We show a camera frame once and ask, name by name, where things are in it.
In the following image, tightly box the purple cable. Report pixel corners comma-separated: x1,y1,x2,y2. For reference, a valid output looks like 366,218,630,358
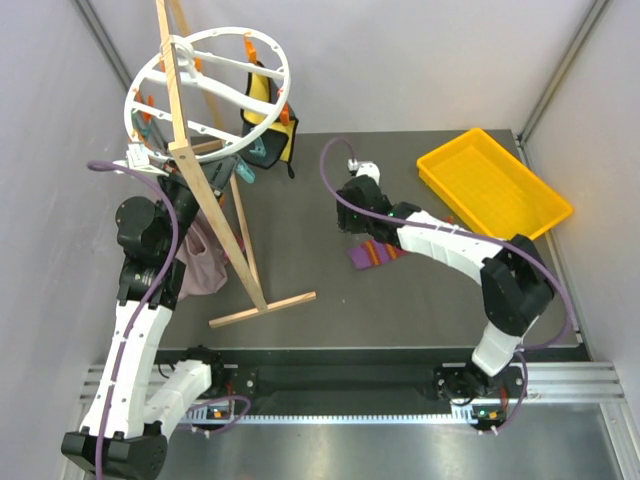
86,159,252,480
319,137,576,435

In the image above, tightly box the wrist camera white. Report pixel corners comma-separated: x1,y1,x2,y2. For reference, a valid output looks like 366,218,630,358
347,158,380,185
113,142,170,177

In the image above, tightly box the black yellow sock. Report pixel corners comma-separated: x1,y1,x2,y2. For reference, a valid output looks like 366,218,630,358
239,60,300,179

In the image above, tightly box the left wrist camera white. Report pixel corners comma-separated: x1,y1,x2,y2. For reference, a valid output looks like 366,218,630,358
113,142,170,177

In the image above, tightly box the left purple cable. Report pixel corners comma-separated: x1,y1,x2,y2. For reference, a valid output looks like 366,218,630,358
86,159,252,480

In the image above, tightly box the maroon sock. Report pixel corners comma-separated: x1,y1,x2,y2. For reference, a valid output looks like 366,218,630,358
346,213,408,270

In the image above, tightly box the yellow plastic tray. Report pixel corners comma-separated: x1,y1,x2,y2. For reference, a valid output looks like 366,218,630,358
416,128,573,240

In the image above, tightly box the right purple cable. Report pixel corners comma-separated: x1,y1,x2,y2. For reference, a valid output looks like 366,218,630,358
319,137,576,435

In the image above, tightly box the grey slotted cable duct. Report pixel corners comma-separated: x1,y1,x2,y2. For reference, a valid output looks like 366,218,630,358
179,404,499,428

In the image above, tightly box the white round clip hanger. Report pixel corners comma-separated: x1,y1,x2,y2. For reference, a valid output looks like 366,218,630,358
122,26,291,164

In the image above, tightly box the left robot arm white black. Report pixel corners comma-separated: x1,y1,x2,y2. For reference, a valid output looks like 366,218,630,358
61,160,251,479

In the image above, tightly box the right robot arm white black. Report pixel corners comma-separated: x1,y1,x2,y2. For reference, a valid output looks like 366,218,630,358
337,175,555,396

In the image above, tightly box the wooden hanger stand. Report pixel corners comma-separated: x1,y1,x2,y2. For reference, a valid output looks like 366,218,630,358
154,0,317,329

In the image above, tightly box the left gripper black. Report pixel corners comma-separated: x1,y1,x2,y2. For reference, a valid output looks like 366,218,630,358
159,154,240,257

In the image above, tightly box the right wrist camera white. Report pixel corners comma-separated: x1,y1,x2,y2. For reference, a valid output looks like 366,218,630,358
347,158,380,185

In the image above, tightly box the pink sock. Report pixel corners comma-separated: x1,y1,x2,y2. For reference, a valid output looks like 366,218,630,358
176,211,229,301

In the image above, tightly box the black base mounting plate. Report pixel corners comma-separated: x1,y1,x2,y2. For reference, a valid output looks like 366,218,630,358
149,346,529,402

